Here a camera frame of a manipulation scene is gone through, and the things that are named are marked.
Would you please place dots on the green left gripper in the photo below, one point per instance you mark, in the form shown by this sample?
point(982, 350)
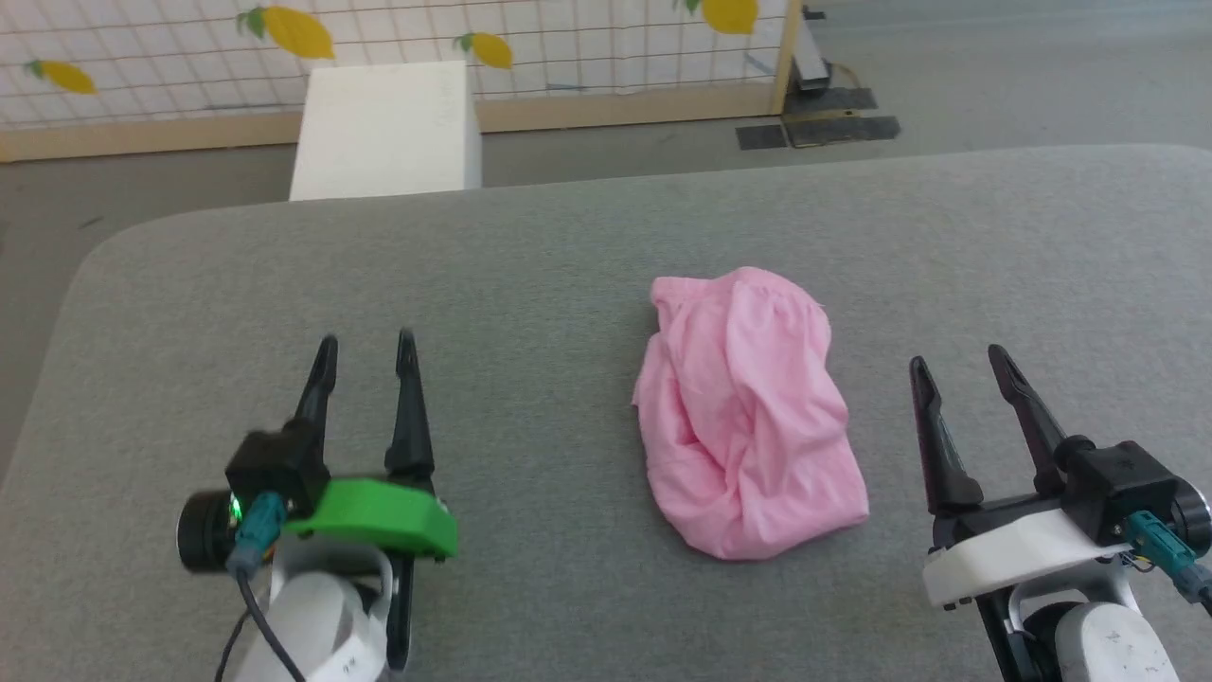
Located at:
point(379, 516)

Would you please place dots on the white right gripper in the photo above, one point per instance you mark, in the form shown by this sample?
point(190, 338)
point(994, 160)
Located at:
point(1023, 554)

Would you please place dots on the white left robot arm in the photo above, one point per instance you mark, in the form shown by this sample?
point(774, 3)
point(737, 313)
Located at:
point(312, 625)

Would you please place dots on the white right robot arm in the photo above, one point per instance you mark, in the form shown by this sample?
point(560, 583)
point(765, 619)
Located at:
point(1103, 644)

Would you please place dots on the pink crumpled garment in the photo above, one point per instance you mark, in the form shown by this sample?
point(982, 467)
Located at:
point(748, 417)

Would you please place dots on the white rectangular box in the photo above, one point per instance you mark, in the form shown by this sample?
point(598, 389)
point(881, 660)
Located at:
point(388, 133)

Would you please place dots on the long black floor mat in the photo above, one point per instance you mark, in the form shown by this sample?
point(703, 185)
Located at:
point(843, 130)

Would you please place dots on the lemon pattern backdrop panel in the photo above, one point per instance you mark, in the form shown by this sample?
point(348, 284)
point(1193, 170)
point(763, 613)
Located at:
point(142, 137)

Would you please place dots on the small black floor mat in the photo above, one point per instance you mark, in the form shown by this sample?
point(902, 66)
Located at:
point(761, 137)

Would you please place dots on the grey metal panel stand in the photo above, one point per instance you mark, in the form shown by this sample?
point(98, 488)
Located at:
point(810, 62)

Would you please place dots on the lemon print tile panel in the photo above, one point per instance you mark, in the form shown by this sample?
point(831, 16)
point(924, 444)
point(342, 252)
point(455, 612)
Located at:
point(151, 47)

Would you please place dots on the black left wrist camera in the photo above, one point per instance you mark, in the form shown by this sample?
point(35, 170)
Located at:
point(275, 469)

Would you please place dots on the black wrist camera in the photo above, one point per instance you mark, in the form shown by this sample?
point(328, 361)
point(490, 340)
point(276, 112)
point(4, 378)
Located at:
point(275, 469)
point(1122, 483)

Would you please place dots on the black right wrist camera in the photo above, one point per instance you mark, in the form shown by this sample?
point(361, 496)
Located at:
point(1122, 483)

